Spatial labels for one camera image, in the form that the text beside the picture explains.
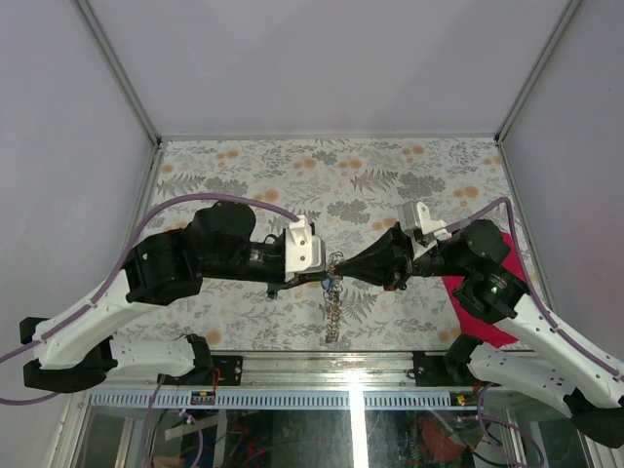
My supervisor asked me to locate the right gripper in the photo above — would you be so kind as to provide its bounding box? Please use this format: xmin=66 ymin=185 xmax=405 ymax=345
xmin=334 ymin=219 xmax=473 ymax=291

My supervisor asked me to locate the large metal keyring with keys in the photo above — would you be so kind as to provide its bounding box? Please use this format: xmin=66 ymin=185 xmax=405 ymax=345
xmin=323 ymin=252 xmax=345 ymax=344

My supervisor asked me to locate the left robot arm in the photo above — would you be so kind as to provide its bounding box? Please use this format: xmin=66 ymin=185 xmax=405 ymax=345
xmin=19 ymin=202 xmax=326 ymax=394

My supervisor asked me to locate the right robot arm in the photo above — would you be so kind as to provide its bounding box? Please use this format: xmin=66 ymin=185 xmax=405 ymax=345
xmin=335 ymin=219 xmax=623 ymax=449

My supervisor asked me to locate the floral table mat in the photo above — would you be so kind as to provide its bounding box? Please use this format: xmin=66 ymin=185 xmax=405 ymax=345
xmin=123 ymin=137 xmax=510 ymax=351

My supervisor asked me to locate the magenta cloth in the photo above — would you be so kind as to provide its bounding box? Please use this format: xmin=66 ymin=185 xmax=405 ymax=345
xmin=443 ymin=225 xmax=528 ymax=348

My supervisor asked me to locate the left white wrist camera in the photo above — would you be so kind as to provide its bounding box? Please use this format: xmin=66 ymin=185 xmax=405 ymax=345
xmin=285 ymin=215 xmax=326 ymax=281

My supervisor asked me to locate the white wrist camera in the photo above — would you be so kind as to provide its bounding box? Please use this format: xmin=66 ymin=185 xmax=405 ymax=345
xmin=285 ymin=215 xmax=326 ymax=281
xmin=397 ymin=201 xmax=451 ymax=247

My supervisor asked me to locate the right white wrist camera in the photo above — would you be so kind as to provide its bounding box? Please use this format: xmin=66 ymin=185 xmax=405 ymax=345
xmin=397 ymin=201 xmax=451 ymax=247

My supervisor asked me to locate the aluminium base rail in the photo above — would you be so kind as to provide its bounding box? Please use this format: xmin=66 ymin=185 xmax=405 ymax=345
xmin=92 ymin=349 xmax=597 ymax=391

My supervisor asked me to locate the grey slotted cable duct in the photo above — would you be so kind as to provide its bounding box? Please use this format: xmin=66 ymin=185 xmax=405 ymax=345
xmin=90 ymin=389 xmax=452 ymax=410

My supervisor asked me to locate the right aluminium frame post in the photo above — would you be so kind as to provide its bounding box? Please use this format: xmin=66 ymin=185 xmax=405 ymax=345
xmin=494 ymin=0 xmax=585 ymax=144

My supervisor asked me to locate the aluminium frame post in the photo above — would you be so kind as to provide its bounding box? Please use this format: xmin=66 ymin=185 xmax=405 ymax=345
xmin=71 ymin=0 xmax=162 ymax=147
xmin=494 ymin=0 xmax=585 ymax=144

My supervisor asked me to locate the left aluminium frame post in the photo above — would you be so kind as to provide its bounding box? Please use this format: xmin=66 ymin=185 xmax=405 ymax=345
xmin=71 ymin=0 xmax=162 ymax=147

